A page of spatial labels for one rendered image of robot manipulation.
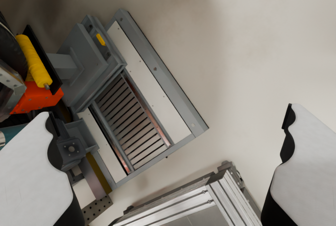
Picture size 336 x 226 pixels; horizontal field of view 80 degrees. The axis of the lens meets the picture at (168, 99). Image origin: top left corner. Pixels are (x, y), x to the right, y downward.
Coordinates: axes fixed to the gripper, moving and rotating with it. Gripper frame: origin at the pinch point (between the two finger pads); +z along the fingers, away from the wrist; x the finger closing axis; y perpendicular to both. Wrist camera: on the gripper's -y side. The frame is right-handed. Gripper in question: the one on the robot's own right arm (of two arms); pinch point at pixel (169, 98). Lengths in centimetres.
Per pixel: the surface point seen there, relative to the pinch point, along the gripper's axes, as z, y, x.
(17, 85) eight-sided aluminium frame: 56, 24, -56
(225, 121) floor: 72, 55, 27
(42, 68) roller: 68, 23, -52
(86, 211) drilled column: 67, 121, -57
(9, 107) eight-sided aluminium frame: 59, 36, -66
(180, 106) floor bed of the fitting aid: 77, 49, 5
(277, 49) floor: 75, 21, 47
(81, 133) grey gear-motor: 101, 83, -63
